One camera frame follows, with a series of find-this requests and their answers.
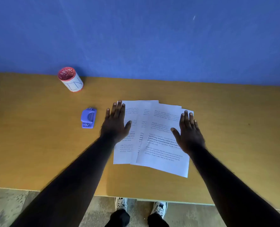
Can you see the person's right hand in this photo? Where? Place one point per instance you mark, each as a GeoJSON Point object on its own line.
{"type": "Point", "coordinates": [189, 137]}

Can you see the person's left hand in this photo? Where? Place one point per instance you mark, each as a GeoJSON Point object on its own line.
{"type": "Point", "coordinates": [114, 127]}

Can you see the white printed paper sheet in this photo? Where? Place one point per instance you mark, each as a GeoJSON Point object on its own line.
{"type": "Point", "coordinates": [145, 119]}
{"type": "Point", "coordinates": [131, 111]}
{"type": "Point", "coordinates": [163, 160]}

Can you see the blue hole punch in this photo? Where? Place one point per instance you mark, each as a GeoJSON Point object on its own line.
{"type": "Point", "coordinates": [88, 118]}

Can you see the person's right forearm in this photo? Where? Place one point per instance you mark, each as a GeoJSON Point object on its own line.
{"type": "Point", "coordinates": [227, 189]}

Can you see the person's left forearm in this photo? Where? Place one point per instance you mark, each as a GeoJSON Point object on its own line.
{"type": "Point", "coordinates": [71, 184]}

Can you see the person's left white shoe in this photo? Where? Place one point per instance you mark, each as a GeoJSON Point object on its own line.
{"type": "Point", "coordinates": [121, 203]}

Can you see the person's white shoe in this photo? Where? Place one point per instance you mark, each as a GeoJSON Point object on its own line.
{"type": "Point", "coordinates": [159, 208]}
{"type": "Point", "coordinates": [121, 203]}

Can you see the person's right white shoe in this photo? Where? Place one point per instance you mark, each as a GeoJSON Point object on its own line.
{"type": "Point", "coordinates": [159, 208]}

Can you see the person's right black trouser leg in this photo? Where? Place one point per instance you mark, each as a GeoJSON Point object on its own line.
{"type": "Point", "coordinates": [157, 221]}

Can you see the person's black trouser leg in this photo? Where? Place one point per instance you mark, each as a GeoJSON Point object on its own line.
{"type": "Point", "coordinates": [157, 221]}
{"type": "Point", "coordinates": [118, 219]}

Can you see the person's left black trouser leg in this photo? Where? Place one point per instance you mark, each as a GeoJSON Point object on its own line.
{"type": "Point", "coordinates": [118, 219]}

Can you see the red cup with white label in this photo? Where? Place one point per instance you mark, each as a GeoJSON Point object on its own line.
{"type": "Point", "coordinates": [72, 82]}

